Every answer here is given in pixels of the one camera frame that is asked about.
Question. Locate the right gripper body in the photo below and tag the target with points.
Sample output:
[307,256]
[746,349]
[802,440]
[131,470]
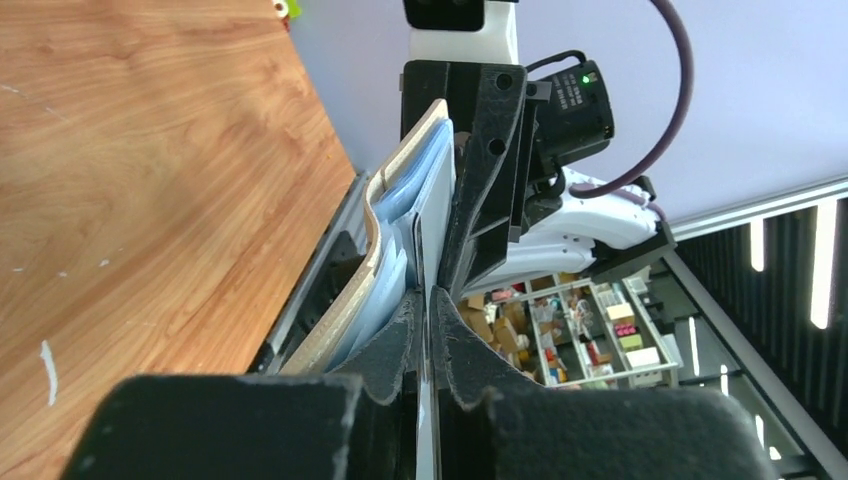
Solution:
[490,103]

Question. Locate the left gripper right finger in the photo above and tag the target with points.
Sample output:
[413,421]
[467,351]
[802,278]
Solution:
[497,423]

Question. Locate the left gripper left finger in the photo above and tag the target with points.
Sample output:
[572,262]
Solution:
[245,424]

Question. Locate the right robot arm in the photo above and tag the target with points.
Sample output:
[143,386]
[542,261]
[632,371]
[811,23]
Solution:
[570,222]

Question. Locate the storage shelf with boxes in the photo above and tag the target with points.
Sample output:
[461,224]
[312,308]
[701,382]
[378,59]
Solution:
[566,333]

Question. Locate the red green toy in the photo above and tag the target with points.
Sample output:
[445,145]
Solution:
[287,9]

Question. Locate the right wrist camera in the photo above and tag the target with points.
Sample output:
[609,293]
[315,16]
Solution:
[463,31]

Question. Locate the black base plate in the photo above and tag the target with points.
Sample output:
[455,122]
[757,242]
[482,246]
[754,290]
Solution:
[331,265]

